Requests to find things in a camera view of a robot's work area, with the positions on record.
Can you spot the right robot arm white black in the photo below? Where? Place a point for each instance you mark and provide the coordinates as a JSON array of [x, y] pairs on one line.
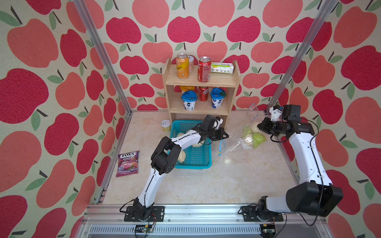
[[315, 194]]

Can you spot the purple candy packet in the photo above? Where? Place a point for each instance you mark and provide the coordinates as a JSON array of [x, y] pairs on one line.
[[128, 164]]

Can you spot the left blue-lid yogurt cup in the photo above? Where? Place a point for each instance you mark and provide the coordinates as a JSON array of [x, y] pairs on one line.
[[189, 99]]

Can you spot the blue-lid yogurt cup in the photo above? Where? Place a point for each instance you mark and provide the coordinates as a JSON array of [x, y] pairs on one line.
[[189, 99], [217, 96]]

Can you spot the green pear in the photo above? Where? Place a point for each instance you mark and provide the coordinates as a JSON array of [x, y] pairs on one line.
[[258, 139], [246, 131]]

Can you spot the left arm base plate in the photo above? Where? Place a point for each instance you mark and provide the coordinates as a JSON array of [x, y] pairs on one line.
[[141, 214]]

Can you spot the right blue-lid yogurt cup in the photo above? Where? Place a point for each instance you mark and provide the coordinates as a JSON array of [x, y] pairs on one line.
[[217, 96]]

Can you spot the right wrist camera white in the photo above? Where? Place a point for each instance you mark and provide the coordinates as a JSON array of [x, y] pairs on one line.
[[276, 113]]

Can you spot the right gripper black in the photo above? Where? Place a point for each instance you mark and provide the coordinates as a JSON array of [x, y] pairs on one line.
[[263, 126]]

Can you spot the orange soda can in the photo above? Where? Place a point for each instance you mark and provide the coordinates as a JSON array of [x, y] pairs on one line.
[[182, 65]]

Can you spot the clear zip-top bag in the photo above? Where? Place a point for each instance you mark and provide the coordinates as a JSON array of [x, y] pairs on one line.
[[235, 142], [254, 114]]

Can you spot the white green box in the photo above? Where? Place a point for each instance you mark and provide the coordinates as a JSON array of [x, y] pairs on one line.
[[222, 67]]

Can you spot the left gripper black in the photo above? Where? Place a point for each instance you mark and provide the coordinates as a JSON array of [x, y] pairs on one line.
[[221, 132]]

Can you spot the yellow cup lower shelf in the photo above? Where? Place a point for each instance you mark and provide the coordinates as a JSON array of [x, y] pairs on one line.
[[186, 88]]

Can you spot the red cola can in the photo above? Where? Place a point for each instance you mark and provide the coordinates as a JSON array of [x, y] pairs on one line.
[[204, 69]]

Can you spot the teal plastic basket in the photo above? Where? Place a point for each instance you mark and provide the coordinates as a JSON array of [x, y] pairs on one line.
[[196, 157]]

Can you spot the small red can lower shelf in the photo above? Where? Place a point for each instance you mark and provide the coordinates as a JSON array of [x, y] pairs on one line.
[[203, 93]]

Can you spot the pink can behind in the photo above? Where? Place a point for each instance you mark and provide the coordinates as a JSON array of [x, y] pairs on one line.
[[191, 63]]

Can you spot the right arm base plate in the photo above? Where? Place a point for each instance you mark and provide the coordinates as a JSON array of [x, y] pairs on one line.
[[254, 213]]

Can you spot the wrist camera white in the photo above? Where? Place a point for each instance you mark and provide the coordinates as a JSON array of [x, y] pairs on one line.
[[276, 113], [217, 123]]

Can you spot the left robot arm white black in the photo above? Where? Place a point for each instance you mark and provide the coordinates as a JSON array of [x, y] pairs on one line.
[[164, 160]]

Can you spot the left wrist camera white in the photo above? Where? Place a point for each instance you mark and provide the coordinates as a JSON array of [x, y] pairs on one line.
[[217, 123]]

